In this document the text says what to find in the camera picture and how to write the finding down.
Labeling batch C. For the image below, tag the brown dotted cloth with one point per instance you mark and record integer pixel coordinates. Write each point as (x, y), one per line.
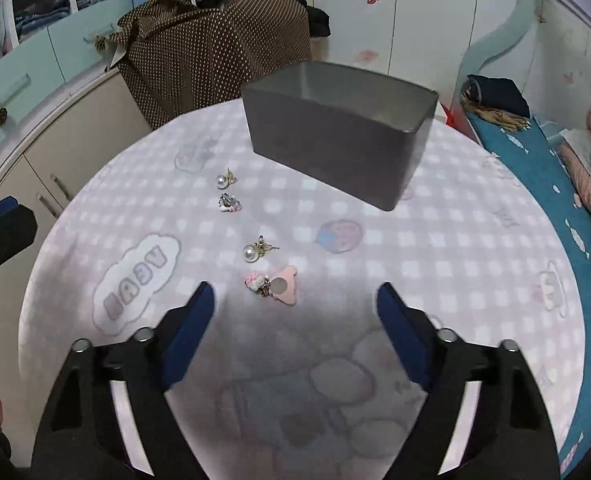
(200, 55)

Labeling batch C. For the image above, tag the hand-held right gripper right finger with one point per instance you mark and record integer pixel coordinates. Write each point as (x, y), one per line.
(405, 340)

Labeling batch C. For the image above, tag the folded jeans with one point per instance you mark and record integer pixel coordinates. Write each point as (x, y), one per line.
(42, 16)

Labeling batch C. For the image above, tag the beige low cabinet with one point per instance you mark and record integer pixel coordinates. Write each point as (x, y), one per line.
(90, 125)

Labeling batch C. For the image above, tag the folded dark clothes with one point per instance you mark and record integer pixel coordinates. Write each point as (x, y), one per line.
(500, 92)

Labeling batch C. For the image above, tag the grey rectangular box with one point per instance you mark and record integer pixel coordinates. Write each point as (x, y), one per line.
(325, 145)

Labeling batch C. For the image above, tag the black cloth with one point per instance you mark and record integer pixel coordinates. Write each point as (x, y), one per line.
(318, 20)

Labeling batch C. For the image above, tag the folded beige clothes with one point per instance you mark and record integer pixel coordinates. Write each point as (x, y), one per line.
(500, 121)

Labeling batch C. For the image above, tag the teal printed bed sheet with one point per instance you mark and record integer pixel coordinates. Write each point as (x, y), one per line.
(565, 220)

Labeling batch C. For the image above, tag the wide teal drawer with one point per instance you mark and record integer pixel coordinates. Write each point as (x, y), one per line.
(20, 110)

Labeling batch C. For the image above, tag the round table with tablecloth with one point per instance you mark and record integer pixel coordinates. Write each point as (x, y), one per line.
(425, 260)

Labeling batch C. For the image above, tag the narrow teal drawer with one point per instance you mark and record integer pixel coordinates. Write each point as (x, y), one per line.
(80, 30)

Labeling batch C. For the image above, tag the pearl stud earring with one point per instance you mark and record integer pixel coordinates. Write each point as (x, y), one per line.
(251, 253)
(221, 180)

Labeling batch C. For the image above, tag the faded pink butterfly sticker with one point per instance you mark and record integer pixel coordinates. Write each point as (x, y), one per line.
(367, 56)

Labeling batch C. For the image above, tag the teal bunk bed frame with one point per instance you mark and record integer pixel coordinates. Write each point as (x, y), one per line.
(500, 30)

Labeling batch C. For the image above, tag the white pillow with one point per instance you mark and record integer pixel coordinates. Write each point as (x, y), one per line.
(578, 142)

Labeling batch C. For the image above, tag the red stool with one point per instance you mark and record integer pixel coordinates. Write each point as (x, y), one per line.
(453, 117)

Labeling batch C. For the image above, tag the pine cone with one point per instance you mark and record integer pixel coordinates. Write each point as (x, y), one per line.
(1, 116)
(99, 43)

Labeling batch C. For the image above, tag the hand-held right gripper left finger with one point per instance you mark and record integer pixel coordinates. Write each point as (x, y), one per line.
(188, 340)

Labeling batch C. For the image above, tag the pink bear-shaped clip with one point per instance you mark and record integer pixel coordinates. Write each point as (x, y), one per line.
(288, 280)

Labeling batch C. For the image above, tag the white wardrobe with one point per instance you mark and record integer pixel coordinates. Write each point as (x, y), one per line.
(415, 10)

